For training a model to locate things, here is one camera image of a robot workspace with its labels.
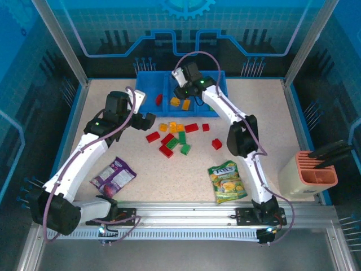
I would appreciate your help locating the yellow lego brick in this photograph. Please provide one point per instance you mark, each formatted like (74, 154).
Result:
(185, 104)
(172, 126)
(175, 102)

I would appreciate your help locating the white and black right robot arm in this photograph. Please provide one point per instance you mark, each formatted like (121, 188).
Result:
(220, 104)

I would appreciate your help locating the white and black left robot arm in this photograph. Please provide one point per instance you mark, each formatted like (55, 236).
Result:
(79, 161)

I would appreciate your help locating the orange lego brick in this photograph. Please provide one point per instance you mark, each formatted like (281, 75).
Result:
(180, 128)
(163, 127)

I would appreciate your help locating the blue divided sorting tray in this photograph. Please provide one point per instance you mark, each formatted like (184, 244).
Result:
(146, 90)

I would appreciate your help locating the small red lego brick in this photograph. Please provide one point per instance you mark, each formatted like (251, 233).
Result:
(206, 127)

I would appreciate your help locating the long green lego brick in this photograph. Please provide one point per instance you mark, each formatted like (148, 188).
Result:
(182, 137)

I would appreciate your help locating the purple candy bag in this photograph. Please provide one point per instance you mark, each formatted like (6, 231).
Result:
(112, 176)

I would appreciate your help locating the green Fox's candy bag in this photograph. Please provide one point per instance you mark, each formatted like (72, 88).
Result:
(227, 183)

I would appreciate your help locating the small controller board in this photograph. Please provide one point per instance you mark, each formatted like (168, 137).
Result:
(266, 234)
(103, 231)

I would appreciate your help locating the beige and orange knife block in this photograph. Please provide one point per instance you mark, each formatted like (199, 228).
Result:
(293, 180)

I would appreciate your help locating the aluminium frame post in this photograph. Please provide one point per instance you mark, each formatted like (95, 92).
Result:
(62, 42)
(306, 42)

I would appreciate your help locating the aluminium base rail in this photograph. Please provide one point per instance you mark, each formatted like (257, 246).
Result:
(183, 214)

